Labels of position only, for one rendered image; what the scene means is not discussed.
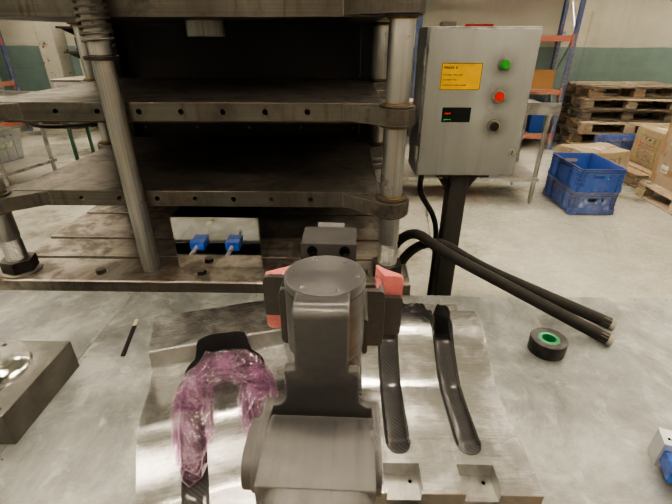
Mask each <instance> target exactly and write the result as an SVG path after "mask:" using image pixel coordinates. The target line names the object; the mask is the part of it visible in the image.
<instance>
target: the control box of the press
mask: <svg viewBox="0 0 672 504"><path fill-rule="evenodd" d="M542 31H543V27H542V26H428V27H420V28H419V36H418V48H417V60H416V72H415V85H414V97H413V104H415V106H416V107H417V116H416V124H415V125H414V126H413V127H412V128H411V133H410V146H409V158H408V162H409V164H410V166H411V168H412V170H413V172H414V174H415V175H419V176H418V183H417V187H418V194H419V197H420V200H421V201H422V203H423V204H424V206H425V207H426V209H427V211H428V212H429V214H430V217H431V220H432V224H433V238H439V239H443V240H446V241H448V242H451V243H453V244H454V245H456V246H458V245H459V239H460V232H461V226H462V219H463V213H464V206H465V200H466V193H467V189H468V188H469V186H470V185H471V184H472V183H473V182H474V181H475V180H476V178H477V177H480V178H481V179H484V178H489V175H501V176H512V175H513V173H514V168H515V163H516V158H517V153H518V148H519V143H520V139H521V134H522V129H523V124H524V119H525V114H526V109H527V104H528V99H529V94H530V89H531V85H532V80H533V75H534V70H535V65H536V60H537V55H538V50H539V45H540V40H541V36H542ZM424 175H436V177H438V179H439V181H440V182H441V184H442V186H443V187H444V196H443V204H442V212H441V220H440V228H439V230H438V221H437V218H436V215H435V212H434V210H433V208H432V206H431V205H430V203H429V202H428V200H427V199H426V197H425V195H424V192H423V180H424ZM454 271H455V264H454V263H452V262H450V261H449V260H447V259H445V258H444V257H442V256H440V255H439V254H437V253H436V252H434V251H433V250H432V260H431V268H430V276H429V283H428V290H427V295H444V296H451V291H452V284H453V278H454Z"/></svg>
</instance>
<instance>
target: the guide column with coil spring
mask: <svg viewBox="0 0 672 504"><path fill-rule="evenodd" d="M86 3H102V1H101V0H76V4H86ZM89 10H103V6H94V7H78V11H89ZM79 16H80V18H90V17H105V14H104V13H95V14H80V15H79ZM81 24H82V25H89V24H107V23H106V20H94V21H81ZM103 30H108V28H107V27H93V28H83V32H88V31H103ZM84 36H85V39H86V38H99V37H110V36H109V33H105V34H90V35H84ZM86 44H87V48H88V52H89V55H113V50H112V48H110V45H111V41H110V40H101V41H87V42H86ZM91 64H92V68H93V72H94V76H95V80H96V84H97V88H98V92H99V96H100V100H101V104H102V108H103V112H104V116H105V120H106V124H107V128H108V132H109V136H110V140H111V144H112V148H113V152H114V156H115V160H116V164H117V168H118V172H119V176H120V180H121V184H122V188H123V192H124V196H125V200H126V204H127V208H128V212H129V216H130V220H131V224H132V228H133V232H134V236H135V240H136V244H137V248H138V252H139V256H140V260H141V264H142V268H143V271H144V272H148V273H149V272H155V271H158V270H159V269H160V268H161V263H160V259H159V254H158V250H157V245H156V241H155V236H154V232H153V227H152V223H151V219H150V214H149V210H148V205H147V201H146V196H145V192H144V187H143V183H142V179H141V174H140V170H139V165H138V161H137V156H136V152H135V148H134V143H133V139H132V134H131V130H130V125H129V121H128V116H127V112H126V108H125V103H124V99H123V94H122V90H121V85H120V81H119V76H118V72H117V68H116V63H115V60H100V61H91Z"/></svg>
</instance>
